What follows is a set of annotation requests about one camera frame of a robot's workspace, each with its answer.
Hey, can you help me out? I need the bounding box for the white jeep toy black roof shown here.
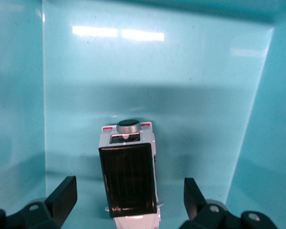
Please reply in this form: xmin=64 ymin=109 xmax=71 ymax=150
xmin=98 ymin=118 xmax=164 ymax=229

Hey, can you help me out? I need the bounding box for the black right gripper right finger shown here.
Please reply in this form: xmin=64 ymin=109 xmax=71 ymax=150
xmin=181 ymin=177 xmax=242 ymax=229

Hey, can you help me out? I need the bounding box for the cyan plastic bin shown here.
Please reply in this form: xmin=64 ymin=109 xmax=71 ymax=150
xmin=0 ymin=0 xmax=286 ymax=229

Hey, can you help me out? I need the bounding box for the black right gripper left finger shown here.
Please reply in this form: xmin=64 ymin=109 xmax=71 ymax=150
xmin=2 ymin=176 xmax=78 ymax=229

